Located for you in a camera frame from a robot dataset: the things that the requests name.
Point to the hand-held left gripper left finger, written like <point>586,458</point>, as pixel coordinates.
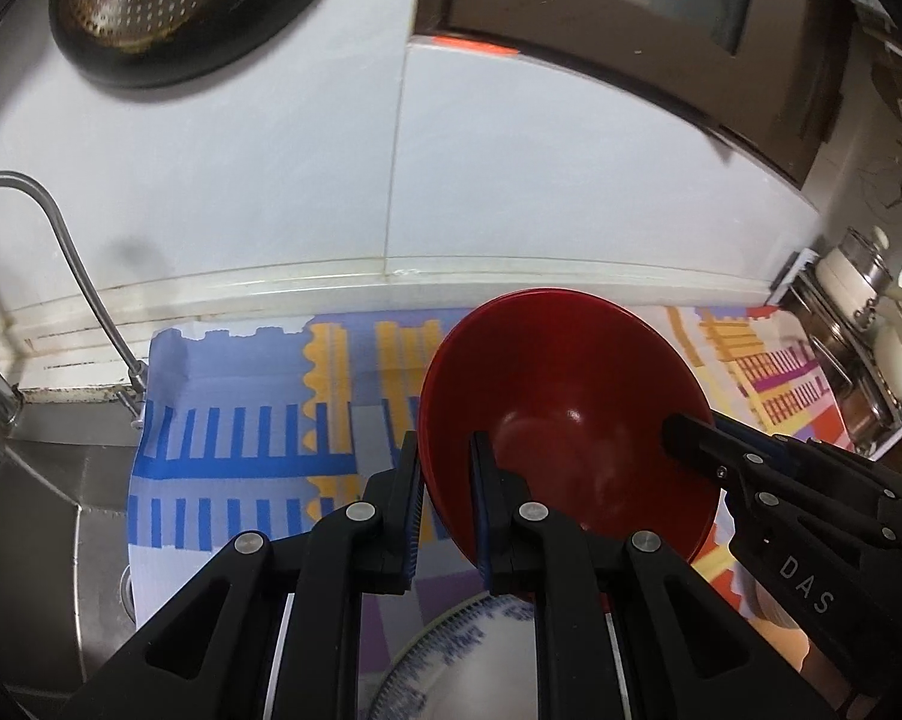
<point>413,517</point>

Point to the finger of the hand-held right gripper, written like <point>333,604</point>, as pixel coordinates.
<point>702,442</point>
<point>758,441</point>

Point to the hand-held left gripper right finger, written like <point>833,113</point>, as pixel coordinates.
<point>483,517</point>

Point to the red bowl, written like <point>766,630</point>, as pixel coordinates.
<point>571,390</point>

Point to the blue floral rim plate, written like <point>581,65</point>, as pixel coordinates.
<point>458,660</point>

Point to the steel pot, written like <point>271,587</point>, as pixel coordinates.
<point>833,337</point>

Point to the cream ceramic kettle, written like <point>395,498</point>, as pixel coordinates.
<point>901,345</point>

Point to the colourful patterned mat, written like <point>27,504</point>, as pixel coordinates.
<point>256,420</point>

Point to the white pot with lid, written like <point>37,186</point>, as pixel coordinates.
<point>852,270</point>

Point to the steel sink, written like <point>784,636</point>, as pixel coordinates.
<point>46,525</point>

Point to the thin gooseneck faucet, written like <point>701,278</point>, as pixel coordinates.
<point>69,255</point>

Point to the black frying pan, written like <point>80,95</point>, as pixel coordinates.
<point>188,0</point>

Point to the dark wall cabinet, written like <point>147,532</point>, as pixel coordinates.
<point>608,15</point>

